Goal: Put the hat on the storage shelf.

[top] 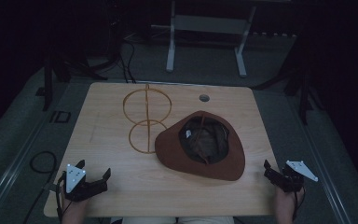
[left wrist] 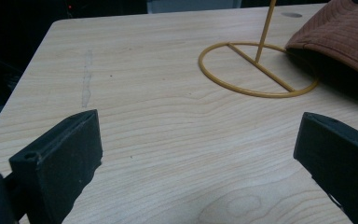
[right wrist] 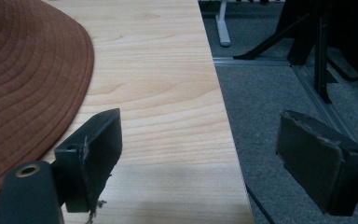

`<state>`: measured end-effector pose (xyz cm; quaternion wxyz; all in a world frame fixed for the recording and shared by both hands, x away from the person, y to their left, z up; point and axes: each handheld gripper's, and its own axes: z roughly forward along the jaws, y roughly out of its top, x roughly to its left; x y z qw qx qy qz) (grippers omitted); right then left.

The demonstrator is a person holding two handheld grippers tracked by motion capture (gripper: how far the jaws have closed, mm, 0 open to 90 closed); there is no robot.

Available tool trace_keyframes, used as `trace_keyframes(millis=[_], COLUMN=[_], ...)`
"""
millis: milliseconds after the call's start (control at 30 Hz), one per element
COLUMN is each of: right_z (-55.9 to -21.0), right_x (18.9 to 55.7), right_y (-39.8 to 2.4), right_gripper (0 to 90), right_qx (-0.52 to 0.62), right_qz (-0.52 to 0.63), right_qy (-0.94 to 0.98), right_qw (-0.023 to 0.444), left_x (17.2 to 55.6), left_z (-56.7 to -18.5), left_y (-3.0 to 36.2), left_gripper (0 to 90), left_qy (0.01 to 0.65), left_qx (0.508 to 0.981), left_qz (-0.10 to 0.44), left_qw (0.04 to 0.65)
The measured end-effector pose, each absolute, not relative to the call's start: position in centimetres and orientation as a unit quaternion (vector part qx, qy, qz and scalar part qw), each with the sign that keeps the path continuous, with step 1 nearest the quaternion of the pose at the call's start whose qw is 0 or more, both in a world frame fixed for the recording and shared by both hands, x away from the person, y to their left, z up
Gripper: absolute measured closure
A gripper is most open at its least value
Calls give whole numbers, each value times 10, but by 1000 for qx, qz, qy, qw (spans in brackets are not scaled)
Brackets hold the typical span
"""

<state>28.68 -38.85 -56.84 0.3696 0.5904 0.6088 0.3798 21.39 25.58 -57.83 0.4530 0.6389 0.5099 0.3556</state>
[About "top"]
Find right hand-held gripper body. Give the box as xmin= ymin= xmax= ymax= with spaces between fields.
xmin=271 ymin=160 xmax=320 ymax=193

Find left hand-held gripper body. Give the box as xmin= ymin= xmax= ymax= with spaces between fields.
xmin=62 ymin=163 xmax=109 ymax=203

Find brown felt hat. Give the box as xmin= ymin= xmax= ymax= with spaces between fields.
xmin=154 ymin=109 xmax=247 ymax=182

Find gold wire hat stand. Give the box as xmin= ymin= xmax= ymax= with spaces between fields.
xmin=122 ymin=83 xmax=172 ymax=155

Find person's right hand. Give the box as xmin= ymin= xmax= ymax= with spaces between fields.
xmin=274 ymin=185 xmax=306 ymax=224

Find person's left hand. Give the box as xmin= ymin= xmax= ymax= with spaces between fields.
xmin=60 ymin=188 xmax=90 ymax=224

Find black metal stand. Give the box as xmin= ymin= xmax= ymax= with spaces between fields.
xmin=35 ymin=46 xmax=110 ymax=112
xmin=253 ymin=31 xmax=325 ymax=126

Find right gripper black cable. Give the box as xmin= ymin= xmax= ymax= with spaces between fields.
xmin=292 ymin=186 xmax=307 ymax=221

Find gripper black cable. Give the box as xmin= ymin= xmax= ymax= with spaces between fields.
xmin=292 ymin=186 xmax=307 ymax=221
xmin=55 ymin=171 xmax=73 ymax=224

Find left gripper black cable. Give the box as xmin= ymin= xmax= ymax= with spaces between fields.
xmin=55 ymin=171 xmax=73 ymax=224

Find black cable loop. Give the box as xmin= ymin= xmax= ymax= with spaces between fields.
xmin=29 ymin=150 xmax=58 ymax=175

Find black rectangular floor frame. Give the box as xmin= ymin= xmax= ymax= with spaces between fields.
xmin=48 ymin=109 xmax=73 ymax=124

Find black floor cables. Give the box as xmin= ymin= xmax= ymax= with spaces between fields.
xmin=117 ymin=32 xmax=138 ymax=84

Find white metal desk frame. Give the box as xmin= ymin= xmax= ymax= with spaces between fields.
xmin=165 ymin=0 xmax=257 ymax=78

